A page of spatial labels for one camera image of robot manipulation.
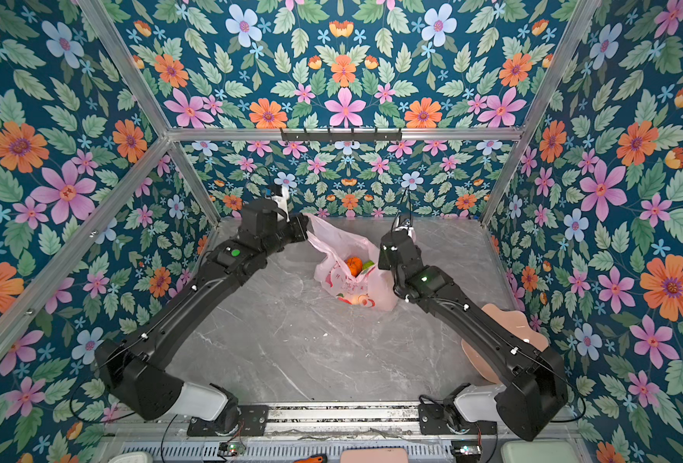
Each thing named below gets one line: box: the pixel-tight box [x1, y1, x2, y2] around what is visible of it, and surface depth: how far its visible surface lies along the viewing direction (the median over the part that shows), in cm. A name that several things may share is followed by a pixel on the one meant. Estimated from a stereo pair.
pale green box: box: [499, 440, 578, 463], surface depth 68 cm
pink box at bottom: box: [339, 447, 410, 463], surface depth 70 cm
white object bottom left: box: [108, 451, 154, 463], surface depth 68 cm
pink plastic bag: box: [303, 213, 398, 311], surface depth 86 cm
